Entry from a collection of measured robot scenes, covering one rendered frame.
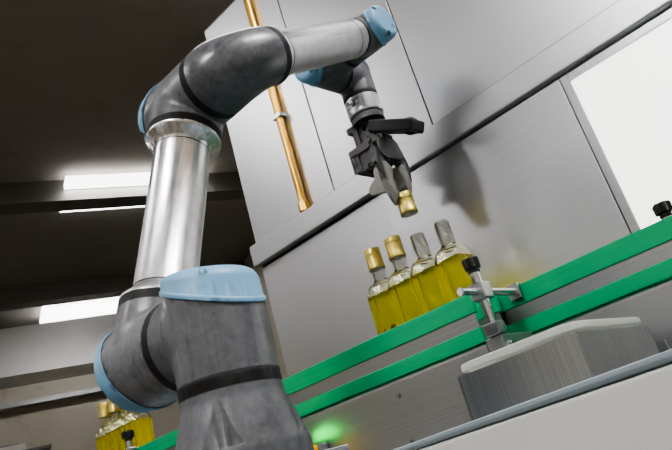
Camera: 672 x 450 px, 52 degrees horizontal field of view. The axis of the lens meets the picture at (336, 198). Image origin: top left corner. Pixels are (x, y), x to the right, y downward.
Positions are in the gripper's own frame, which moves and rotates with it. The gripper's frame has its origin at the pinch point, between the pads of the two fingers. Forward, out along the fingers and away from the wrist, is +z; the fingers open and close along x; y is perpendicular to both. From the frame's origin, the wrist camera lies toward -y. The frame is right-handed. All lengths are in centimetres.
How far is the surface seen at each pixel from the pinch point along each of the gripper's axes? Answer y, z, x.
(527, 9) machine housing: -32.7, -27.8, -15.5
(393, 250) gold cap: 4.9, 9.3, 2.0
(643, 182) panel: -38.9, 15.4, -12.8
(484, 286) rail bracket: -19.2, 26.5, 15.6
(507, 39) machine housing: -26.5, -24.8, -15.5
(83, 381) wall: 854, -182, -367
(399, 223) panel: 11.1, -0.5, -11.8
